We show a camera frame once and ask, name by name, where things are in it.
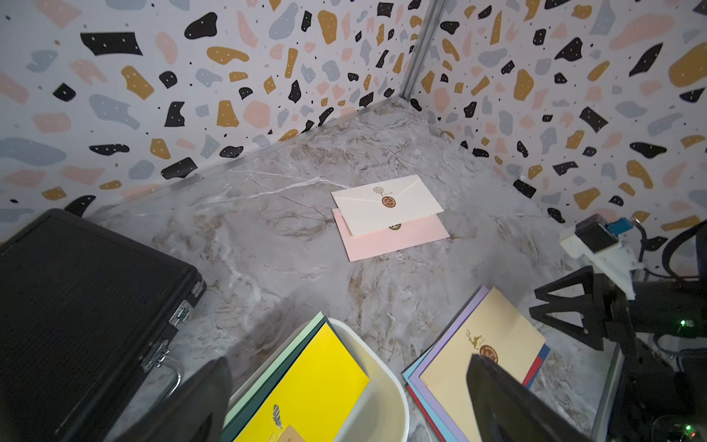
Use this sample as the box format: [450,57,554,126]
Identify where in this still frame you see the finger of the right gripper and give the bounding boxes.
[530,306,605,351]
[535,266,608,309]

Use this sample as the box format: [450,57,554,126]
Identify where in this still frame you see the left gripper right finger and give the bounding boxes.
[467,355,588,442]

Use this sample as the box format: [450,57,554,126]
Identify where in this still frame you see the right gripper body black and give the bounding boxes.
[601,276,706,354]

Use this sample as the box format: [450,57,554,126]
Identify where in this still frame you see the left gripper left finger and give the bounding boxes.
[118,357,232,442]

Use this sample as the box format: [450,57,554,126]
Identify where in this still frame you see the dark green envelope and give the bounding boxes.
[220,316,328,441]

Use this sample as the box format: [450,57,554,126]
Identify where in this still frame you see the yellow envelope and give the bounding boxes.
[231,320,369,441]

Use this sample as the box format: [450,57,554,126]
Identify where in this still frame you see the light green envelope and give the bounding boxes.
[223,312,324,433]

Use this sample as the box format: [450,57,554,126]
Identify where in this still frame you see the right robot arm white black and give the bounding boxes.
[530,215,706,441]

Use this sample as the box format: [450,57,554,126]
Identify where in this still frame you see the white storage box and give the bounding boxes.
[228,317,411,442]

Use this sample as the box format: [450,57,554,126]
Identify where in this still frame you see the lavender envelope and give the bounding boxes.
[412,285,490,441]

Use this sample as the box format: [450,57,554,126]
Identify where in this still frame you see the red envelope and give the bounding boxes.
[405,355,545,442]

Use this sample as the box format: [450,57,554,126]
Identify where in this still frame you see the light blue envelope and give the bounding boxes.
[401,348,458,442]

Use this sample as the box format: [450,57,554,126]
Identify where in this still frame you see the dark blue envelope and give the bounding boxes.
[536,344,551,366]

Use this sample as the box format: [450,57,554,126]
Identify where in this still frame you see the black briefcase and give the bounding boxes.
[1,209,206,441]

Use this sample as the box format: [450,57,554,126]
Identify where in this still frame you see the pink envelope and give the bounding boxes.
[333,208,449,263]

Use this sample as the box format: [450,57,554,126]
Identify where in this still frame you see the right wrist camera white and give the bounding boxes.
[559,214,646,301]

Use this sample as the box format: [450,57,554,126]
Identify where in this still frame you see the right corner aluminium post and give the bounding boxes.
[400,0,445,101]

